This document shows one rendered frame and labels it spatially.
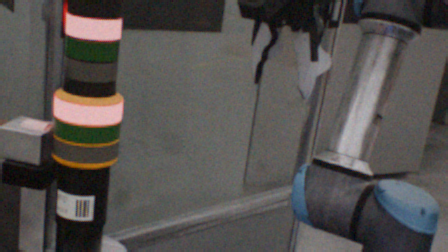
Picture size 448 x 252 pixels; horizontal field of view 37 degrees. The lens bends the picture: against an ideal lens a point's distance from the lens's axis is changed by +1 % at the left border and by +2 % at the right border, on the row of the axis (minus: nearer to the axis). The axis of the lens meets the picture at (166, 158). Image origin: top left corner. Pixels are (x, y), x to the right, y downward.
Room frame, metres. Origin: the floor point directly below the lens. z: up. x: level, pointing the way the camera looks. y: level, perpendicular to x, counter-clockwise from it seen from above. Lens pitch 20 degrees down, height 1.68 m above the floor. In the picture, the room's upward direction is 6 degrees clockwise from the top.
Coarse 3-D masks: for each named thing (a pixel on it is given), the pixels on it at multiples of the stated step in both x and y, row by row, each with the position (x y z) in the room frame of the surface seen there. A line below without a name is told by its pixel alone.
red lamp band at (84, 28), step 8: (72, 16) 0.39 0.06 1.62; (72, 24) 0.39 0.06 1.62; (80, 24) 0.39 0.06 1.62; (88, 24) 0.39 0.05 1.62; (96, 24) 0.39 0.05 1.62; (104, 24) 0.39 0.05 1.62; (112, 24) 0.40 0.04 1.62; (120, 24) 0.40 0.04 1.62; (72, 32) 0.39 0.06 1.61; (80, 32) 0.39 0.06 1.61; (88, 32) 0.39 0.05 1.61; (96, 32) 0.39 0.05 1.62; (104, 32) 0.39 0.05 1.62; (112, 32) 0.40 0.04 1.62; (120, 32) 0.41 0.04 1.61
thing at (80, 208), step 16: (64, 176) 0.39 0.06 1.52; (80, 176) 0.39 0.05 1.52; (96, 176) 0.39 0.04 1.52; (64, 192) 0.39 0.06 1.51; (80, 192) 0.39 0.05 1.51; (96, 192) 0.39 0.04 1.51; (64, 208) 0.39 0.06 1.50; (80, 208) 0.39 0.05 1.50; (96, 208) 0.39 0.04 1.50; (64, 224) 0.39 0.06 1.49; (80, 224) 0.39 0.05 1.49; (96, 224) 0.39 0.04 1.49; (64, 240) 0.39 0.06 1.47; (80, 240) 0.39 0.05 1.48; (96, 240) 0.40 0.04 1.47
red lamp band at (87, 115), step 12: (60, 108) 0.39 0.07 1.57; (72, 108) 0.39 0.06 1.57; (84, 108) 0.38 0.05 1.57; (96, 108) 0.39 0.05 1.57; (108, 108) 0.39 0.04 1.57; (120, 108) 0.40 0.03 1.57; (72, 120) 0.39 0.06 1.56; (84, 120) 0.38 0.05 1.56; (96, 120) 0.39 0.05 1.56; (108, 120) 0.39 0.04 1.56
